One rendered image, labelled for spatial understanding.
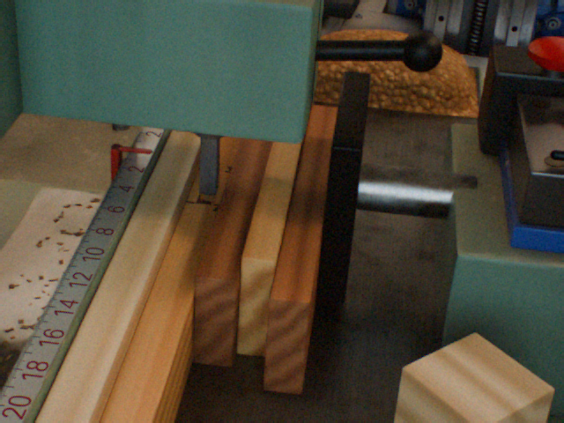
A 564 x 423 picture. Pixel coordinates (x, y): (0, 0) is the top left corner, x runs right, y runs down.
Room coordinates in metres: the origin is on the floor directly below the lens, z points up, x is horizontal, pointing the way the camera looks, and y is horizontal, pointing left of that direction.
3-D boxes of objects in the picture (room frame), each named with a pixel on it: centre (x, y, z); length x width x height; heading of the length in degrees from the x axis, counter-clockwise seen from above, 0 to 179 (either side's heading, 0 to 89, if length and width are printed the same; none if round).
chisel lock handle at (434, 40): (0.46, -0.04, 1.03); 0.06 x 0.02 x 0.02; 85
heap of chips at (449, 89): (0.71, -0.07, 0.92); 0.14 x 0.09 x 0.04; 85
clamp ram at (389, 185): (0.47, -0.06, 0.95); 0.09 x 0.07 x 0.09; 175
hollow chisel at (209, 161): (0.47, 0.04, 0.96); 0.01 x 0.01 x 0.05; 85
